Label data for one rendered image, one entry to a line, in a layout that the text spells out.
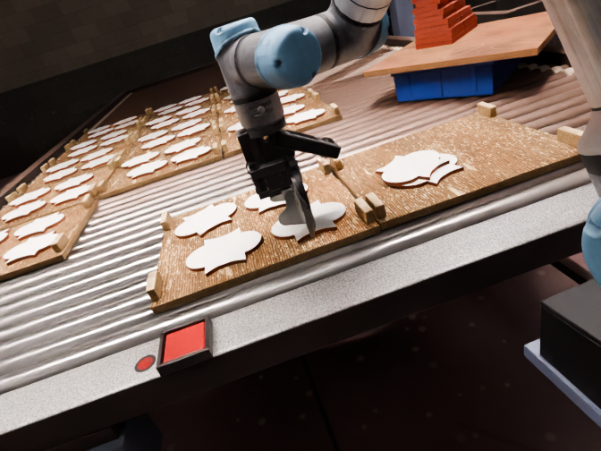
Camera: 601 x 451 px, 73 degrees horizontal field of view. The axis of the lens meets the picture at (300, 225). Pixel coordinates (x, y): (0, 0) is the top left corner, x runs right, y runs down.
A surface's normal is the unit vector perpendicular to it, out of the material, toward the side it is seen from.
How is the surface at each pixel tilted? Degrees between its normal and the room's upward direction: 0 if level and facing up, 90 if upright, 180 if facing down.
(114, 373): 0
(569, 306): 4
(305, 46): 89
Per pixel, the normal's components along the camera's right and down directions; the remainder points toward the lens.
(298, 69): 0.55, 0.26
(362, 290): -0.26, -0.84
